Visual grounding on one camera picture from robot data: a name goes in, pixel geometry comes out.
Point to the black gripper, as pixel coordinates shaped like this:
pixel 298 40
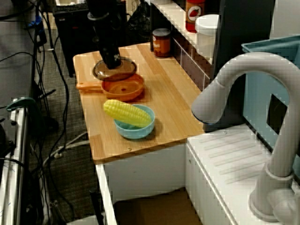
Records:
pixel 107 41

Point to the brown transparent pan lid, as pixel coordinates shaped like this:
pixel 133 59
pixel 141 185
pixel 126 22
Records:
pixel 126 70

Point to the yellow toy corn cob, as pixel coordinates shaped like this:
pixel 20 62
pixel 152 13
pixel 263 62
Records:
pixel 126 113

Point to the orange toy frying pan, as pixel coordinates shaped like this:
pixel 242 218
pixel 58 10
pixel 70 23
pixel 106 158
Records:
pixel 122 91

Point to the black computer case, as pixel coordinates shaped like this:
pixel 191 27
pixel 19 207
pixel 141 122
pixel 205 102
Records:
pixel 70 35

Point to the toy beans can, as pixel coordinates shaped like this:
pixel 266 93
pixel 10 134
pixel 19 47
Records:
pixel 161 44

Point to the white tiled shelf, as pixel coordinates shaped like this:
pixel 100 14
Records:
pixel 178 18

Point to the light blue toy bowl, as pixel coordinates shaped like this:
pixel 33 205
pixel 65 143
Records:
pixel 136 133

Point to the red ketchup bottle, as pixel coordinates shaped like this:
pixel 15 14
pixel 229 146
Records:
pixel 195 14

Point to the white plastic container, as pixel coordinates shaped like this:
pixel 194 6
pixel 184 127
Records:
pixel 206 32

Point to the white toy sink unit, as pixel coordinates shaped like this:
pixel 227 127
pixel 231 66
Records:
pixel 145 171

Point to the wide black kitchen pillar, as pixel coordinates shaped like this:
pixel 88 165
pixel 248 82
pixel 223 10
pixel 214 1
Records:
pixel 243 23

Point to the grey toy faucet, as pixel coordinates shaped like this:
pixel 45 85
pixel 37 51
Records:
pixel 257 63

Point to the teal kitchen cabinet box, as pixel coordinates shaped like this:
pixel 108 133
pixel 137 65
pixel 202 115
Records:
pixel 260 93

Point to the narrow black shelf post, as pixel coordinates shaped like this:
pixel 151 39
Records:
pixel 152 28

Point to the silver aluminium frame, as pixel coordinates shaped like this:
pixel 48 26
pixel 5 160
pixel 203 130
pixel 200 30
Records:
pixel 18 164

